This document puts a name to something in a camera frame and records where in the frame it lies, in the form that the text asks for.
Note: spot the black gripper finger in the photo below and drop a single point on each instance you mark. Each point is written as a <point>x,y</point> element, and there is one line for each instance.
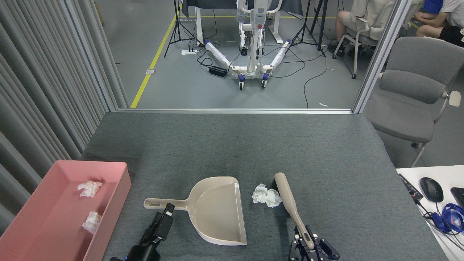
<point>296,252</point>
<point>150,233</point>
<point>165,226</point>
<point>326,252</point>

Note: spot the white mesh office chair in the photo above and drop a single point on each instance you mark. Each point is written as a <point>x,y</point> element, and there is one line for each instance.
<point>369,38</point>

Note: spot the black power adapter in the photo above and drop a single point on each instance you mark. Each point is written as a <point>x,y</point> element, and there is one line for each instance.
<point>218,71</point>

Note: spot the white stand on wheels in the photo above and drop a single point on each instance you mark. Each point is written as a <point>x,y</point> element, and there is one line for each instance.
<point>250,69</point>

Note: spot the black computer mouse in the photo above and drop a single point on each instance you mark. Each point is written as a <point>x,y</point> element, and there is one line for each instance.
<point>431,189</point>

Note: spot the white power strip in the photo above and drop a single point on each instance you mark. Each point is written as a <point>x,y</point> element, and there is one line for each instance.
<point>189,52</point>

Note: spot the beige plastic dustpan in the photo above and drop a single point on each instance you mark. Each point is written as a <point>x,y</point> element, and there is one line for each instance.
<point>217,210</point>

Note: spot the grey office chair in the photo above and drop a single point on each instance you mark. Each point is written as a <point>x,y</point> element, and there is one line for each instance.
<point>409,116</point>

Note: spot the beige hand brush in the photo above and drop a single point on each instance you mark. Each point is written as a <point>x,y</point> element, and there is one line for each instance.
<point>284,192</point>

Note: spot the white side table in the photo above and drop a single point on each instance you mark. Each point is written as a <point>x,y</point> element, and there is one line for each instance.
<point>449,174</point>

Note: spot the white desk with black cloth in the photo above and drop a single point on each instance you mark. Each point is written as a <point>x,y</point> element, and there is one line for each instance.
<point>217,4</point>

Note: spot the black tripod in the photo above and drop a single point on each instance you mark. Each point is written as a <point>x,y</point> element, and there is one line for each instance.
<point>306,29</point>
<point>177,25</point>

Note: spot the pink plastic bin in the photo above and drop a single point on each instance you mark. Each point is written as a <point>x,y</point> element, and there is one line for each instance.
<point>54,175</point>

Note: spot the person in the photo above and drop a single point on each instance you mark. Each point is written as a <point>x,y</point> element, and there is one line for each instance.
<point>366,11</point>
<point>453,9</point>

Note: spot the black keyboard corner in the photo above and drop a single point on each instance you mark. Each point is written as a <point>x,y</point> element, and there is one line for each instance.
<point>458,197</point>

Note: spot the silver aluminium rail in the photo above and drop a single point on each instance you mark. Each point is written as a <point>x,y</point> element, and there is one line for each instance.
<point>235,111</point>

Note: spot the white tissue ball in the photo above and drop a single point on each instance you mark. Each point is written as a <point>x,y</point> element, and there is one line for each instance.
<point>92,222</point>
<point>259,194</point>
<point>88,189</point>
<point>273,198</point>

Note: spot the flat black device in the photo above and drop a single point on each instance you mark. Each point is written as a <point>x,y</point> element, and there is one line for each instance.
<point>411,188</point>

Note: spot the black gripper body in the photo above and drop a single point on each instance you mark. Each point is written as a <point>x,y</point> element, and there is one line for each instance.
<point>310,256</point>
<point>143,253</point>

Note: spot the grey ribbed wall panel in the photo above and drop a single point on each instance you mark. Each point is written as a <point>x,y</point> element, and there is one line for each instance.
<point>43,90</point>

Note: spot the silver aluminium post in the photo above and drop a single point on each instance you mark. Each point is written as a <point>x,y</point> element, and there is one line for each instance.
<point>380,54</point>

